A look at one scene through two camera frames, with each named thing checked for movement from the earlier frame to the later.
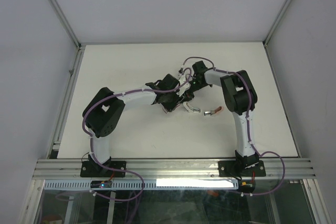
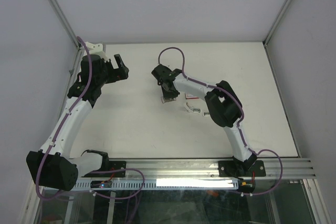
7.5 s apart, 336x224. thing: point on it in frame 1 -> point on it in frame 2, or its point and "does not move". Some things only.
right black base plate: (241, 168) does not move
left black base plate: (92, 169) does not move
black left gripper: (178, 100) -> (118, 74)
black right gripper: (188, 96) -> (166, 95)
